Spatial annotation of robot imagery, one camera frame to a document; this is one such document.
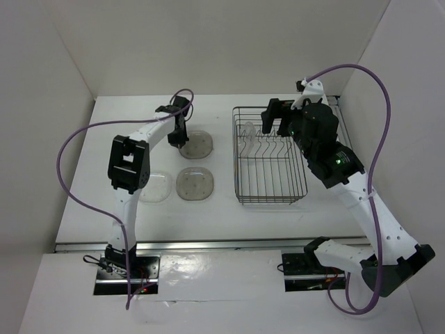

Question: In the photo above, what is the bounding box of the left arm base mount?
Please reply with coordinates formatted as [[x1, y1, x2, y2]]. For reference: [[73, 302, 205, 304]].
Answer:
[[83, 252, 161, 296]]

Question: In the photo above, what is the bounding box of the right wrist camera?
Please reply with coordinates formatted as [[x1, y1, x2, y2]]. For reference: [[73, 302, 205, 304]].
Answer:
[[291, 79, 328, 109]]

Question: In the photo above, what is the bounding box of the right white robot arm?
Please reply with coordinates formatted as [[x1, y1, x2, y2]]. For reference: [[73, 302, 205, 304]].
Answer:
[[261, 98, 435, 297]]

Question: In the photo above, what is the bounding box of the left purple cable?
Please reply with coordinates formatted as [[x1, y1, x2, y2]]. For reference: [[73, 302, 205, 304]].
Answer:
[[56, 88, 195, 310]]

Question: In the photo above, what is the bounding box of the aluminium rail front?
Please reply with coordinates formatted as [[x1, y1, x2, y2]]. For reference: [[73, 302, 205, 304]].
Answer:
[[54, 236, 369, 254]]

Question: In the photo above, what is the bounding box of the smoky glass plate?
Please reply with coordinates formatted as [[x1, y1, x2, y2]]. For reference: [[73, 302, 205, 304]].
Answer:
[[176, 167, 214, 201], [179, 130, 213, 159]]

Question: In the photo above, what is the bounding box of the grey wire dish rack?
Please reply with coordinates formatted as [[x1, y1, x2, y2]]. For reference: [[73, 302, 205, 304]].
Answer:
[[232, 106, 308, 205]]

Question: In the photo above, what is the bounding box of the clear glass plate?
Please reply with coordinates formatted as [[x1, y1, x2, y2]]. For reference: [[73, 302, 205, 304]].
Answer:
[[238, 121, 256, 158], [139, 171, 172, 203]]

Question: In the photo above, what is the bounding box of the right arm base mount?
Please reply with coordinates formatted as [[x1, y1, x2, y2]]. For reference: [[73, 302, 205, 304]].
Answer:
[[277, 237, 346, 292]]

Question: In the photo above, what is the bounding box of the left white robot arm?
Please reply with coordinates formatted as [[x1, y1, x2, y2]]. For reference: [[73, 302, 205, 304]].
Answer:
[[105, 98, 193, 278]]

